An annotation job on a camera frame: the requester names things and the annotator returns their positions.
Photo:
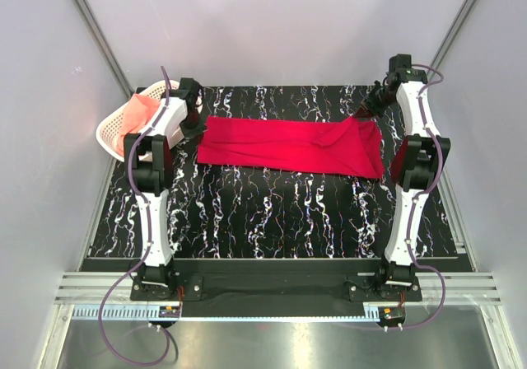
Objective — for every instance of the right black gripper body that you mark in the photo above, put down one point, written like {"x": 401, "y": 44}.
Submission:
{"x": 376, "y": 100}

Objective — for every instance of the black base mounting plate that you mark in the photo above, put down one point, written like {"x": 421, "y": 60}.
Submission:
{"x": 265, "y": 289}

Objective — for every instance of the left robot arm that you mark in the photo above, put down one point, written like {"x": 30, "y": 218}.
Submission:
{"x": 150, "y": 129}

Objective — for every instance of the red t-shirt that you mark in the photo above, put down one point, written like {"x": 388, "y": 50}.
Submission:
{"x": 350, "y": 147}

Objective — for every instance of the peach t-shirt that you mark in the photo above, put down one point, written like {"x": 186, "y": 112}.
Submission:
{"x": 136, "y": 115}

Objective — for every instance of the white plastic laundry basket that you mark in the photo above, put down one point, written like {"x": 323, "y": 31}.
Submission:
{"x": 111, "y": 132}

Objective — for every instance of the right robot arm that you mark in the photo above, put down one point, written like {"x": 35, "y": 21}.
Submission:
{"x": 418, "y": 163}

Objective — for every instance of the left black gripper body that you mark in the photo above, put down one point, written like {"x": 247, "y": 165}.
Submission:
{"x": 192, "y": 125}

